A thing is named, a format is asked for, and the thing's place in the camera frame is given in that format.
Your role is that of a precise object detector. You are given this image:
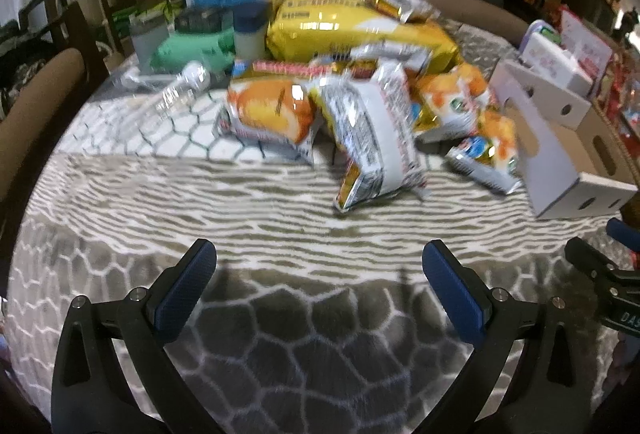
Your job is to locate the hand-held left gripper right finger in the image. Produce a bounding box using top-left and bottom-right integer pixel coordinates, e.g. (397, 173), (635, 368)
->
(421, 239), (595, 434)

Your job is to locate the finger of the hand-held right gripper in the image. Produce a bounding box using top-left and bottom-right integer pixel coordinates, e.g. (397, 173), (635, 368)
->
(564, 237), (621, 287)
(606, 217), (640, 249)

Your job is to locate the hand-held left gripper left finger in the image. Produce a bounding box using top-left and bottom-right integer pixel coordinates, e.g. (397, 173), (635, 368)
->
(51, 238), (218, 434)

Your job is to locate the white cardboard box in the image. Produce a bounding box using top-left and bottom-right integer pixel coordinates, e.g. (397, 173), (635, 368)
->
(487, 58), (640, 221)

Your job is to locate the pile of bread snack packets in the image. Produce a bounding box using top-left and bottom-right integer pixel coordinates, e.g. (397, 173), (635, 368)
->
(215, 0), (523, 215)

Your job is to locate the grey translucent container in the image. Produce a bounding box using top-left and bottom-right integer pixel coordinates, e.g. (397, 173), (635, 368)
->
(129, 12), (174, 66)

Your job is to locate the white tissue box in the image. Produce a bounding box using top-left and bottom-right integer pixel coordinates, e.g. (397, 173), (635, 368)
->
(520, 32), (594, 98)

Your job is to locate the red white carton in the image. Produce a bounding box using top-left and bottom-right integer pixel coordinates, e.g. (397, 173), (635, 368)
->
(559, 8), (615, 81)

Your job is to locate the clear plastic bottle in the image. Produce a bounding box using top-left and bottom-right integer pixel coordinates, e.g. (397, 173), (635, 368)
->
(156, 61), (212, 119)

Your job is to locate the green white pack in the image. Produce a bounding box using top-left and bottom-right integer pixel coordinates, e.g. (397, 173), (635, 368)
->
(520, 19), (564, 46)

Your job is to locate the tan upholstered chair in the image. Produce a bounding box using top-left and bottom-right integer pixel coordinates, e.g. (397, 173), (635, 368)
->
(0, 48), (99, 237)

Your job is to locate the green plastic bag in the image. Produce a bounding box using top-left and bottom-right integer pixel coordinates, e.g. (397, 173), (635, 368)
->
(149, 25), (236, 71)

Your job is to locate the white blue canister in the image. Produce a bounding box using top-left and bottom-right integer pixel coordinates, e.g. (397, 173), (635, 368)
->
(234, 4), (274, 61)

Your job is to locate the dark wooden chair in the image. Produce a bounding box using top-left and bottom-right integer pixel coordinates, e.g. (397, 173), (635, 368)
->
(44, 2), (110, 76)

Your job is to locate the large yellow bag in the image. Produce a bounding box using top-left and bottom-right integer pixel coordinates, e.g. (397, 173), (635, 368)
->
(265, 0), (463, 76)

